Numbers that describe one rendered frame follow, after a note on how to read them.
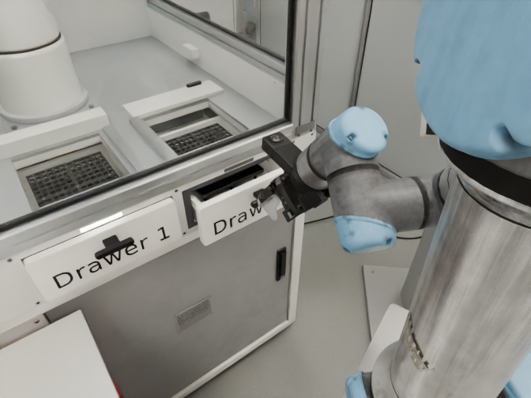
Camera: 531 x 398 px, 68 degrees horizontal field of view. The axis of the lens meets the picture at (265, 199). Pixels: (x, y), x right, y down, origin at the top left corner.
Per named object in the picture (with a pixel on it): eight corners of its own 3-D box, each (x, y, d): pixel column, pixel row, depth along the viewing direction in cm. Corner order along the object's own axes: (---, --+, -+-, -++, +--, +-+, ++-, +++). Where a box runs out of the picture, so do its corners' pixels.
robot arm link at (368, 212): (434, 237, 49) (412, 157, 53) (348, 249, 48) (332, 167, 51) (408, 247, 57) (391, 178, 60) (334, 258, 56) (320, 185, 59)
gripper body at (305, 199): (284, 224, 74) (313, 204, 63) (262, 185, 75) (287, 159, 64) (314, 208, 77) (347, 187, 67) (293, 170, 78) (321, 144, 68)
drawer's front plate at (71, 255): (182, 237, 88) (175, 200, 81) (47, 302, 75) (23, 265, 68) (178, 233, 89) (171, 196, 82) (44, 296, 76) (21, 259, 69)
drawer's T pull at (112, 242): (135, 243, 76) (133, 238, 75) (97, 261, 72) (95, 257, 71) (128, 233, 78) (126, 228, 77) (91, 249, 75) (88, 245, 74)
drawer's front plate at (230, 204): (304, 196, 99) (307, 160, 92) (204, 247, 86) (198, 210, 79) (300, 193, 100) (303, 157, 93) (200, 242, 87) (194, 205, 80)
